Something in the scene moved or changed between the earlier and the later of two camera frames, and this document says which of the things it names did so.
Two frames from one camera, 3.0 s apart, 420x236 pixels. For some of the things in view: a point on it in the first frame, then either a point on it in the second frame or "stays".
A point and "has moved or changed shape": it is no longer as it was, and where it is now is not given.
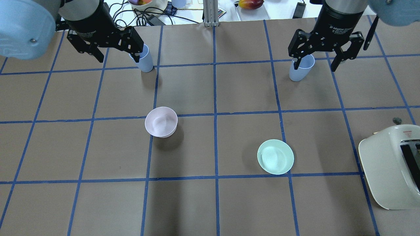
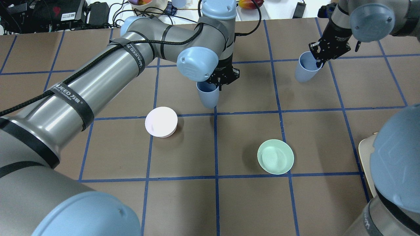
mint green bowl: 275,156 stays
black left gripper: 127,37 -> 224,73
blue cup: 145,64 has moved or changed shape
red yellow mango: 250,4 stays
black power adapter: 299,10 stays
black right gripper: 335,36 -> 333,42
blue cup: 306,65 has moved or changed shape
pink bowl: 161,122 stays
